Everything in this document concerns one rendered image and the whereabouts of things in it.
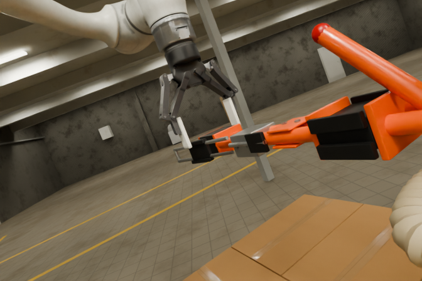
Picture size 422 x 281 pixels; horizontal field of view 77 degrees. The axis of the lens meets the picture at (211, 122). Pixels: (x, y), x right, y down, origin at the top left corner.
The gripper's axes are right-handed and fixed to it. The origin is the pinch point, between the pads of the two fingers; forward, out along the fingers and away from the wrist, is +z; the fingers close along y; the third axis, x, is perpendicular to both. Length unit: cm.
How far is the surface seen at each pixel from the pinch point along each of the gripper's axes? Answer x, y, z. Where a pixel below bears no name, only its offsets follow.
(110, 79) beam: 1078, 202, -254
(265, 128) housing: -16.3, 1.8, 1.5
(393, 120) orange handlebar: -39.3, -1.6, 1.9
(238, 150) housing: -11.1, -1.8, 4.1
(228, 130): -3.5, 2.2, 0.9
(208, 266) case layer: 71, 8, 68
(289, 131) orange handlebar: -25.2, -1.3, 1.8
